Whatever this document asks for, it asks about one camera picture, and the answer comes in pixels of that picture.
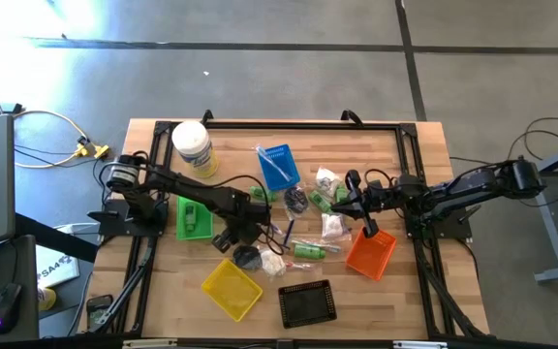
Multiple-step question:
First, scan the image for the black computer mouse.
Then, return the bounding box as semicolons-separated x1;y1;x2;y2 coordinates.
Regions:
0;282;23;334

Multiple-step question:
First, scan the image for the white printed booklet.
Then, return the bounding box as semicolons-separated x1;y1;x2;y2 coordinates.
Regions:
34;244;80;290

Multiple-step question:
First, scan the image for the bag of black hair ties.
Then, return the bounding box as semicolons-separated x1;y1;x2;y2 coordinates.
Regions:
282;185;311;217

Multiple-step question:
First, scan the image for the yellow plastic basket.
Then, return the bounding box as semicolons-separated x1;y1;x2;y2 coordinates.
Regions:
200;257;264;323

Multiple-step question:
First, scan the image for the dark desk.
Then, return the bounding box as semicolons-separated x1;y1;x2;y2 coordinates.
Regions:
0;235;41;343

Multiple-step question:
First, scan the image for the orange plastic basket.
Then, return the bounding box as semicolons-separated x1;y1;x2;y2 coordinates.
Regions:
345;226;398;282

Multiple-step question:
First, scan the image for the black plastic basket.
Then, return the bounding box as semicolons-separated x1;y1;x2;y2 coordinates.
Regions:
277;278;338;330

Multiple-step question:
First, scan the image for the small yellow object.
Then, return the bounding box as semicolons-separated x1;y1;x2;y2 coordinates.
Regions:
38;286;58;312

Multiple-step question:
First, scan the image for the green plastic basket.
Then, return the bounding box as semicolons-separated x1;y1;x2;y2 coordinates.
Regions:
175;195;215;241

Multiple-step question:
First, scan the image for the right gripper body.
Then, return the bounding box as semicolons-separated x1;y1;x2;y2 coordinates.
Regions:
346;169;399;238

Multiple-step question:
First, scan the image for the disinfectant wipes canister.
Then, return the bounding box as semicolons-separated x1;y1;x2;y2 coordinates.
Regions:
170;119;220;179

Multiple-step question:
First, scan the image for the blue plastic basket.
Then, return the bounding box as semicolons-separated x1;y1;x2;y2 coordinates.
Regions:
257;143;302;192

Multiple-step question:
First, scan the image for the dark blue razor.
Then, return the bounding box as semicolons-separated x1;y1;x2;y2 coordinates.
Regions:
282;218;295;249

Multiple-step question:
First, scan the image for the black round brush in bag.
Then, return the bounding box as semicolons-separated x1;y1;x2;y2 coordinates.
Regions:
232;243;264;271

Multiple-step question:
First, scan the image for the black device with green board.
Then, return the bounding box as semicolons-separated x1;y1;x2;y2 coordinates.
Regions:
86;294;114;326

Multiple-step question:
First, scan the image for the silver metal bar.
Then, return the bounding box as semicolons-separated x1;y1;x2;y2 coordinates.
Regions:
121;338;179;349
392;340;450;349

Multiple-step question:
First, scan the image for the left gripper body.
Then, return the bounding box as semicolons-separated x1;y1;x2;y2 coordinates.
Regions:
212;201;273;254

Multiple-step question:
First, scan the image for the yellow cable with plugs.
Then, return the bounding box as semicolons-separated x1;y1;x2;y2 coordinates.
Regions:
12;110;111;170

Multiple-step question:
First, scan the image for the bag of cotton balls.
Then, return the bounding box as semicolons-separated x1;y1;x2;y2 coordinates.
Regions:
258;245;289;278
314;165;343;193
320;211;353;242

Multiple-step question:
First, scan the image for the black aluminium table frame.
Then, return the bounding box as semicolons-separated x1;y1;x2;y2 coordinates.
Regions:
87;109;491;340

